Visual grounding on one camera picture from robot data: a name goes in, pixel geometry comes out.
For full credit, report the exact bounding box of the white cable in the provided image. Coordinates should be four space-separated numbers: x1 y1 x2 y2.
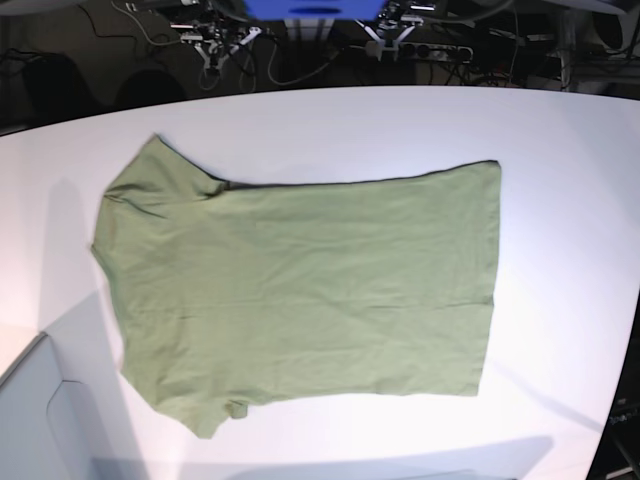
199 29 341 91

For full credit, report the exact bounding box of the black power strip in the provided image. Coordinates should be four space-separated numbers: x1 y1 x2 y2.
364 41 474 64

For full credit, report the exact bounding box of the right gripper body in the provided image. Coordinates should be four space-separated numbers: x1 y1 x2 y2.
170 22 262 68

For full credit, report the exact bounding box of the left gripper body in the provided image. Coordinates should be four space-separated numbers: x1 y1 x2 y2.
357 15 420 60

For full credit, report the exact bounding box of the blue box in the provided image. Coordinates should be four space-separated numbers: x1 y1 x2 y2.
245 0 385 21

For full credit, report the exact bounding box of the green T-shirt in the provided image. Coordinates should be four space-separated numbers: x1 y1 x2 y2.
91 137 502 439

